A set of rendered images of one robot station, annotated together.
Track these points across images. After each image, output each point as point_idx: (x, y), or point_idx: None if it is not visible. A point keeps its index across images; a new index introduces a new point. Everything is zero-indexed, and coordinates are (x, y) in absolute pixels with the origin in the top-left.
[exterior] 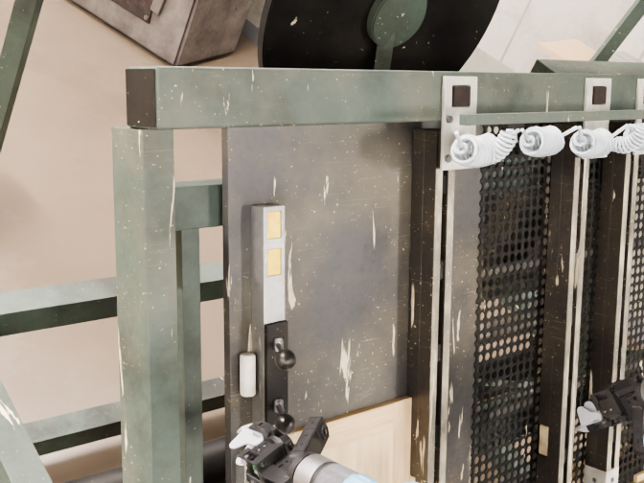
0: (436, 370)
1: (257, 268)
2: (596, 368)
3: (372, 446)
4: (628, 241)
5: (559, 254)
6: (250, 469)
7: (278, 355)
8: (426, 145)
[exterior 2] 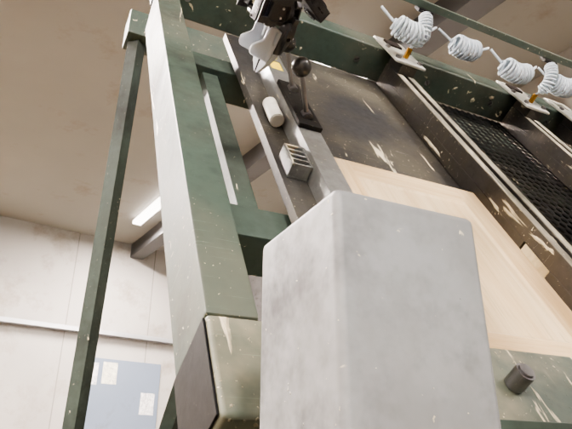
0: (477, 156)
1: (264, 71)
2: None
3: (447, 206)
4: None
5: (564, 166)
6: (251, 6)
7: None
8: (386, 75)
